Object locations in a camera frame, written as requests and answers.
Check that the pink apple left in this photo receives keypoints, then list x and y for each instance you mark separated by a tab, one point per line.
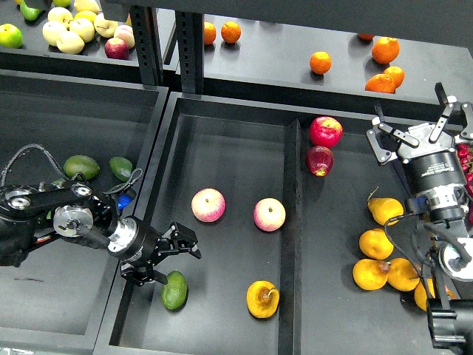
208	205

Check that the pale yellow pear right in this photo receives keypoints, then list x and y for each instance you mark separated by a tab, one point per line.
104	27

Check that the pink apple right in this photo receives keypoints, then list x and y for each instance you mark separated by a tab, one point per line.
269	214

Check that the black centre bin divider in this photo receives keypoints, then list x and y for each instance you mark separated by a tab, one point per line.
290	317

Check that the orange on shelf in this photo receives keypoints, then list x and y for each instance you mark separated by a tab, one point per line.
230	32
320	62

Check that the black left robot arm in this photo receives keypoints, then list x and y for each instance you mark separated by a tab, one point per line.
71	210

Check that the black shelf post left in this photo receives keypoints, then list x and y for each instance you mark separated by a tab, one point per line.
147	44

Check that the orange front right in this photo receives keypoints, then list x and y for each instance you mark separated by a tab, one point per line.
381	83

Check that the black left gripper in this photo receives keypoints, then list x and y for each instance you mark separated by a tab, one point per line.
139	247

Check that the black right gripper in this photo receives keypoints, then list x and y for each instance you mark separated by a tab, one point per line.
427	153

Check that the pale yellow pear back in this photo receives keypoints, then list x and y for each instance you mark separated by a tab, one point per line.
61	15

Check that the green apple on shelf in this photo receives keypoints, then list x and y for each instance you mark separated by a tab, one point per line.
10	36

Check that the red chili pepper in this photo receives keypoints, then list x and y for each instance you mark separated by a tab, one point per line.
469	189

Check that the large orange upper right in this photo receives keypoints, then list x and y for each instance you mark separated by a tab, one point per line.
385	50

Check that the red apple on shelf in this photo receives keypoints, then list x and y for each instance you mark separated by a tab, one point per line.
116	48

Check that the yellow pear top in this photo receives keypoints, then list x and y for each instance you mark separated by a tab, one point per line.
383	208

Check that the orange small right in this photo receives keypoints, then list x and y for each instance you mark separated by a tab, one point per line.
397	74

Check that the dark red apple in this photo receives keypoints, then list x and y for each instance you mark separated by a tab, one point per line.
319	160

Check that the pale pink peach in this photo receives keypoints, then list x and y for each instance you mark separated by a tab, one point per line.
125	32

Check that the pale yellow pear left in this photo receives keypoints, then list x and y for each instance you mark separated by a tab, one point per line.
51	31

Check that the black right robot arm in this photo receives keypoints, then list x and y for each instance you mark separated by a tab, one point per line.
439	198

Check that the pale yellow pear centre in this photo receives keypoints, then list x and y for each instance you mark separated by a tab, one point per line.
84	28

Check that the black shelf post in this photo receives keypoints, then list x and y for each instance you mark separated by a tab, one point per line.
189	30
147	44

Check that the pale yellow pear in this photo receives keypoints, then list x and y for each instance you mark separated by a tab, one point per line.
61	15
51	31
104	27
84	28
69	42

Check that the green pear top left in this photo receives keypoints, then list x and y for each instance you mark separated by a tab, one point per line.
29	13

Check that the pale yellow pear front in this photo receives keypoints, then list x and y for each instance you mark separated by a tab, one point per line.
69	42

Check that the orange on shelf left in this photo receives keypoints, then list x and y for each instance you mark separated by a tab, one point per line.
230	32

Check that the orange on shelf centre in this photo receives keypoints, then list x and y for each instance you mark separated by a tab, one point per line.
320	62

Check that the orange cut by post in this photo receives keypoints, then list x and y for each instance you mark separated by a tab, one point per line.
209	33

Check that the bright red apple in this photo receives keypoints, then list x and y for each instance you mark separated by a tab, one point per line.
325	131

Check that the pink apple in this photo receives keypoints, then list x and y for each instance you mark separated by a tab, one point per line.
208	205
269	214

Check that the black shelf post right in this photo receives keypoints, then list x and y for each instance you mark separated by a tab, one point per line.
189	30

